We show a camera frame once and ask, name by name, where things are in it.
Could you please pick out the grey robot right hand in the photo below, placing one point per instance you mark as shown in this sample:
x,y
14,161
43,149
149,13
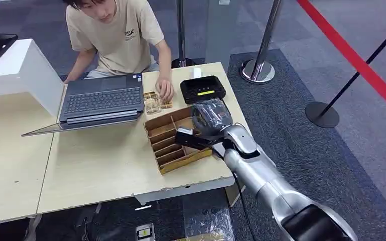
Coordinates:
x,y
211,116

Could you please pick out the person's left hand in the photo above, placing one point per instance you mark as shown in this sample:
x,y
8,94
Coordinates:
x,y
165,89

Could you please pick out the clear sleeved card stack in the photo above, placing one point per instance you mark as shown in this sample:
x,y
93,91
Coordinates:
x,y
152,104

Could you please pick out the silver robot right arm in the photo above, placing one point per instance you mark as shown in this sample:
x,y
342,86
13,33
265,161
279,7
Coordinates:
x,y
263,173

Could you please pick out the clear plastic hand cover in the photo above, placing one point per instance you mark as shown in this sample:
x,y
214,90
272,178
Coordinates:
x,y
213,111

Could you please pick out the small white block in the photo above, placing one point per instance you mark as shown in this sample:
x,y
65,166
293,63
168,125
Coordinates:
x,y
197,72

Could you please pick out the wooden divided card box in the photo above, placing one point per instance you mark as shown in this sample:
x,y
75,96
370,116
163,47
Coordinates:
x,y
173,149

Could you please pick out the grey laptop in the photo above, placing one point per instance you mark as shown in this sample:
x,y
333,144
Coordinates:
x,y
103,99

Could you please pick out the person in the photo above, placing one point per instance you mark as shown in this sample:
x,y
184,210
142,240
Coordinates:
x,y
123,40

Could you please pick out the crumpled clear plastic sheet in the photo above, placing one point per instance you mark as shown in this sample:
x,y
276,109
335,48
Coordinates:
x,y
213,223

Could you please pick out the small white strip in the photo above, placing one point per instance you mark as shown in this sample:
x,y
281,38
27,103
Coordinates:
x,y
143,208

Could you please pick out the silver closed floor socket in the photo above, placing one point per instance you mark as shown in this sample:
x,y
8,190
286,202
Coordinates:
x,y
145,233

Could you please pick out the white stand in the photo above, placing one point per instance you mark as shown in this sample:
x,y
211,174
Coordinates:
x,y
16,73

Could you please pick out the red barrier belt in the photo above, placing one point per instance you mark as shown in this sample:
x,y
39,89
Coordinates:
x,y
356,61

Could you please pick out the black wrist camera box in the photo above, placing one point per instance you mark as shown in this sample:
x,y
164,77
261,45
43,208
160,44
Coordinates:
x,y
191,139

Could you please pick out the dark stanchion post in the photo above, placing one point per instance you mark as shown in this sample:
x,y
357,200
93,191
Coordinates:
x,y
181,33

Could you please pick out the chrome stanchion post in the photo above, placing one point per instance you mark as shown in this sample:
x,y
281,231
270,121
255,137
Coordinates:
x,y
263,50

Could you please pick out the black stanchion post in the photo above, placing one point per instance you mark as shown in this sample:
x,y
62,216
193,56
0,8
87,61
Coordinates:
x,y
323,114

